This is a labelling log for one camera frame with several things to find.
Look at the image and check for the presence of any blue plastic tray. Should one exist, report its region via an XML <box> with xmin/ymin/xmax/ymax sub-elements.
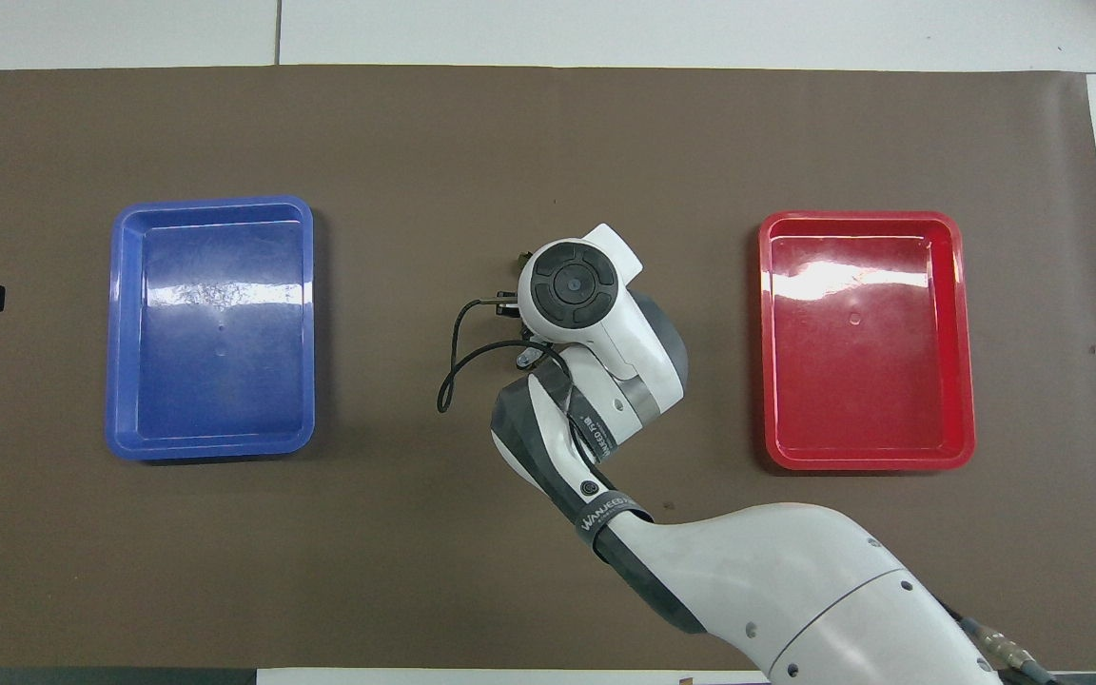
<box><xmin>106</xmin><ymin>195</ymin><xmax>317</xmax><ymax>463</ymax></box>

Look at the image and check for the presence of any brown table mat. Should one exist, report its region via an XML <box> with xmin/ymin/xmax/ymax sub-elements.
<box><xmin>0</xmin><ymin>65</ymin><xmax>1096</xmax><ymax>672</ymax></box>

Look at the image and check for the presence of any red plastic tray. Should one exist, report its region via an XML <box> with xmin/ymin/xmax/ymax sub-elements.
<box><xmin>757</xmin><ymin>210</ymin><xmax>977</xmax><ymax>474</ymax></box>

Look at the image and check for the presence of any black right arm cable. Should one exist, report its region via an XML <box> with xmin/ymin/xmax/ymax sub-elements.
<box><xmin>437</xmin><ymin>290</ymin><xmax>611</xmax><ymax>477</ymax></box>

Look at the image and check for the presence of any grey cable metal plug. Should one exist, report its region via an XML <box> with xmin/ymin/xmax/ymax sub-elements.
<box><xmin>957</xmin><ymin>616</ymin><xmax>1063</xmax><ymax>685</ymax></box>

